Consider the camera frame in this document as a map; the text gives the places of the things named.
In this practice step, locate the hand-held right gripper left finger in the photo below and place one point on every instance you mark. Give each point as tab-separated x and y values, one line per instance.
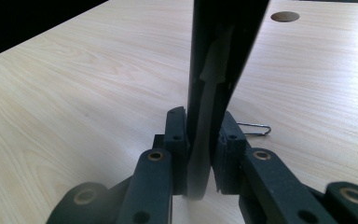
175	140

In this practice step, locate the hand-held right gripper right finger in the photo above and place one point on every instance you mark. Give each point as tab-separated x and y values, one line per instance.
230	149

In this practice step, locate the black plastic piece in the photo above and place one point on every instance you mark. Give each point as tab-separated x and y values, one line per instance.
220	46

